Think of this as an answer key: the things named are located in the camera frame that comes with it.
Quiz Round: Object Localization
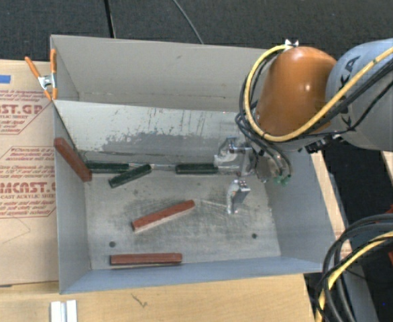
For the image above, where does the grey metal bin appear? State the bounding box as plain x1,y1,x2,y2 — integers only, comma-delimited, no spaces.
50,34,337,295

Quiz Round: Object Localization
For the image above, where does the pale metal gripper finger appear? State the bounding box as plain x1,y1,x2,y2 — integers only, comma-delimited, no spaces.
226,178,251,215
213,138,243,175

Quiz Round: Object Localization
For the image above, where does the black cylinder on white bracket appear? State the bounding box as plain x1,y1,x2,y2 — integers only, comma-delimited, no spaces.
304,136,335,154

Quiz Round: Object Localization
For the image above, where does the brown cardboard board, red print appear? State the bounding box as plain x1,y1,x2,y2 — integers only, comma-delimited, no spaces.
0,58,60,288

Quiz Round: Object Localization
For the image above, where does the dark green flat block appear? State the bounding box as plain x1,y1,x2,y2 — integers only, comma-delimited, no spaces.
108,163,153,189
174,163,219,176
84,160,131,174

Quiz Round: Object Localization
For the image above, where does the red-brown flat block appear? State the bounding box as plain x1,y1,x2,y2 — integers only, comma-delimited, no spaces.
53,137,93,183
109,252,183,267
131,199,197,233

